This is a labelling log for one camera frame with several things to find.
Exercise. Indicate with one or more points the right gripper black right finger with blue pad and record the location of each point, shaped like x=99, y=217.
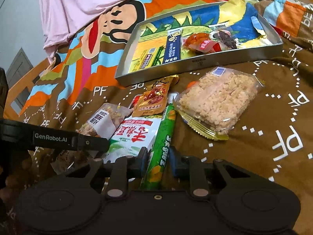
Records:
x=191, y=169

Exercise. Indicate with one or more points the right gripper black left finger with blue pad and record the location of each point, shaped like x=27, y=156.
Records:
x=124, y=169

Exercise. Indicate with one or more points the green corn sausage stick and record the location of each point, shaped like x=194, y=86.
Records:
x=160, y=150

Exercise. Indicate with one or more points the nut bar clear wrapper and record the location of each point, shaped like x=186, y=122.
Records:
x=103, y=123

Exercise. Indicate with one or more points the blue snack bar packet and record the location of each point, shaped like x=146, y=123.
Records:
x=173, y=46

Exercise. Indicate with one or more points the dark meat snack clear packet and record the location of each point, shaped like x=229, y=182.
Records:
x=225, y=36

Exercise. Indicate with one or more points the white red rice cracker packet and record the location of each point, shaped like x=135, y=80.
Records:
x=132, y=134

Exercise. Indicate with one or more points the orange brown date snack packet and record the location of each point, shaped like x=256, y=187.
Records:
x=154, y=100

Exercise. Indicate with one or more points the rice crispy cake packet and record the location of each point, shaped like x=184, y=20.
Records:
x=213, y=104

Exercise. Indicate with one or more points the colourful monkey print blanket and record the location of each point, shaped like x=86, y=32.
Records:
x=273, y=137

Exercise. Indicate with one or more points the metal tray with cartoon lining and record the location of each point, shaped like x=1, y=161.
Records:
x=142, y=59

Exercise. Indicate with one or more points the red orange snack packet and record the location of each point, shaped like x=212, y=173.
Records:
x=201, y=44

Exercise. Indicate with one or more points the pink bed sheet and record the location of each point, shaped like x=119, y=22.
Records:
x=61, y=19

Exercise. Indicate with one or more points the wooden bed frame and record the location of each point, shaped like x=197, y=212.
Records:
x=25, y=82

